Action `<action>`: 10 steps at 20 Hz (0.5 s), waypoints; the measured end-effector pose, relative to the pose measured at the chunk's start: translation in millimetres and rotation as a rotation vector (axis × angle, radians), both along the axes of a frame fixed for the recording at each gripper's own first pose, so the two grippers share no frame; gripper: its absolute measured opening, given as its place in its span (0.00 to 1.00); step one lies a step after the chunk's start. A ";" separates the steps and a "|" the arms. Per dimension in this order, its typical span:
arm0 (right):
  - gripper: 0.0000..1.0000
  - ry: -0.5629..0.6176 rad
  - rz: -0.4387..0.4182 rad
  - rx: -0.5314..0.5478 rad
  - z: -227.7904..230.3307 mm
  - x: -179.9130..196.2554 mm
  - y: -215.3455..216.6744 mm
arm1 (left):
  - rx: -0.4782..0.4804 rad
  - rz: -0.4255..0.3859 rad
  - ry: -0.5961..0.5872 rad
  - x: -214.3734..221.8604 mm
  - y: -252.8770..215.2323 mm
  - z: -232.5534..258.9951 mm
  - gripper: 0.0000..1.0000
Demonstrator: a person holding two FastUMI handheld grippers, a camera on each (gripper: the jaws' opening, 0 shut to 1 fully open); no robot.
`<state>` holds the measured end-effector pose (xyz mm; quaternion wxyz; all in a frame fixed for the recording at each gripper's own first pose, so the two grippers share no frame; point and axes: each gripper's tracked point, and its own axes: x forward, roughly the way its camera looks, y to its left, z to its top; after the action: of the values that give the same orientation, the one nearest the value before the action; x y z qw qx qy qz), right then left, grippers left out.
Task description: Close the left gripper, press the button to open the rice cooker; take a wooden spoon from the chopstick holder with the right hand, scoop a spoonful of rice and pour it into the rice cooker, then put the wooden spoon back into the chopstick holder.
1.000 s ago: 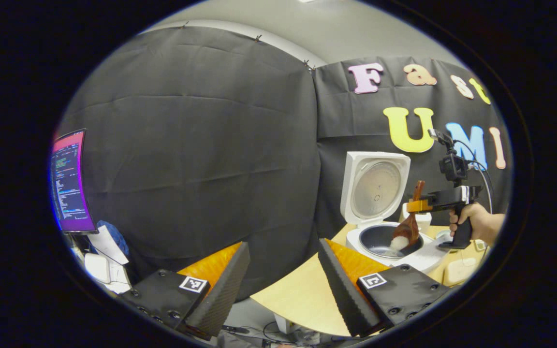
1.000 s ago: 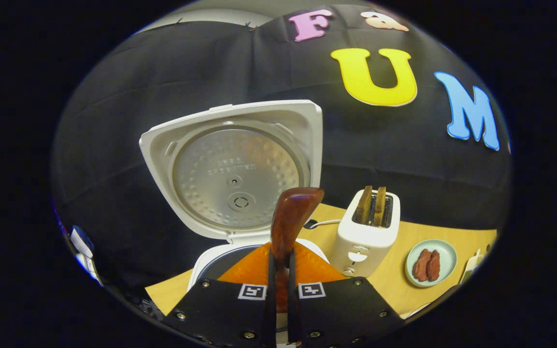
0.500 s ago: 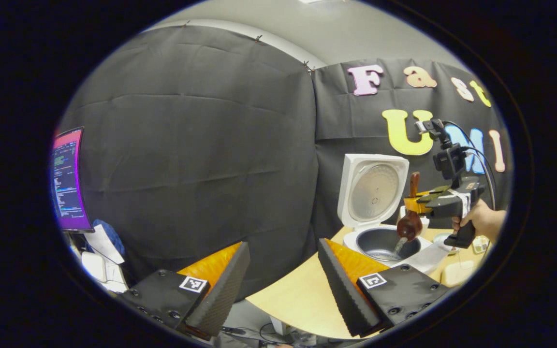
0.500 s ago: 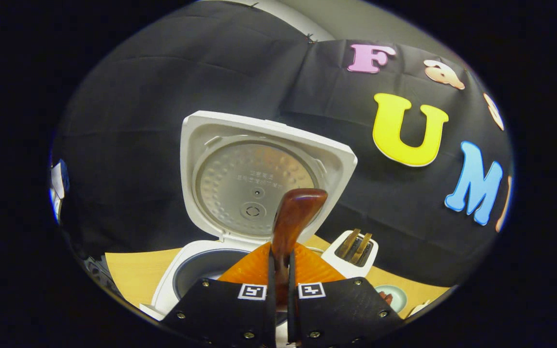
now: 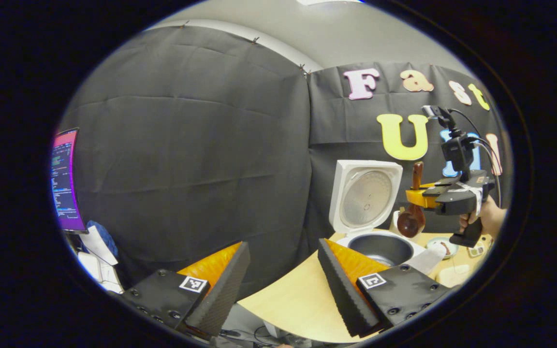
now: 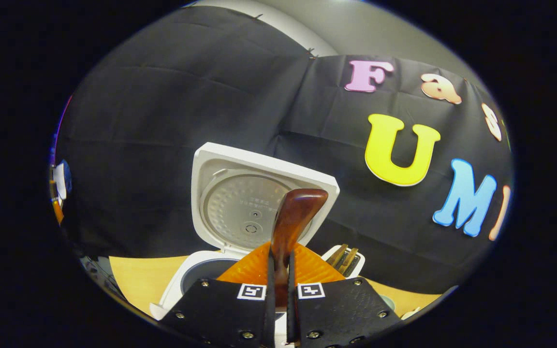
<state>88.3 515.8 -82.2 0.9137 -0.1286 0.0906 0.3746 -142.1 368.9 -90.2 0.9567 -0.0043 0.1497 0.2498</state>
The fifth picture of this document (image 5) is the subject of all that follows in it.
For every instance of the white divided bean dish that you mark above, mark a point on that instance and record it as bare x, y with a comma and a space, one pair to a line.
476, 250

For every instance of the white box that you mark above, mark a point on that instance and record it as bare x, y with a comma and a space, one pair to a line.
95, 273

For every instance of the black backdrop cloth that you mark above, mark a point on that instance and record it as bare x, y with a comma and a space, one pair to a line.
186, 145

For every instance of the clear rice container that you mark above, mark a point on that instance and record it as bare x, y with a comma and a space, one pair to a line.
452, 276

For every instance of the blue cloth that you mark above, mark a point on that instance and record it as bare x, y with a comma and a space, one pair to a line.
107, 237

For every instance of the white paper sheet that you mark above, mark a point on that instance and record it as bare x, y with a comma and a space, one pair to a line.
95, 244

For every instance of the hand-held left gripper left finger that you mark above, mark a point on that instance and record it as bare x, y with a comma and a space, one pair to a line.
220, 290

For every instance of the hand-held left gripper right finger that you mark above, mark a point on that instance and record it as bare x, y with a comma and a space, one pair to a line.
344, 290

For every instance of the computer monitor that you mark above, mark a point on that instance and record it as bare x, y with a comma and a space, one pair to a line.
65, 183

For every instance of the brown wooden spoon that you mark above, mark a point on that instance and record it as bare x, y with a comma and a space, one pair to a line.
411, 222

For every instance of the white rice cooker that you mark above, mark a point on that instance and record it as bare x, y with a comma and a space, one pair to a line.
344, 193

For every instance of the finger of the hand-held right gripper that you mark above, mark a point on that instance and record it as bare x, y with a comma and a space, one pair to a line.
423, 198
440, 186

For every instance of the pale green plate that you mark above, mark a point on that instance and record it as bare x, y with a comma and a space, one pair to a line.
433, 247

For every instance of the red meat slice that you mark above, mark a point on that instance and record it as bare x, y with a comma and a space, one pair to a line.
446, 249

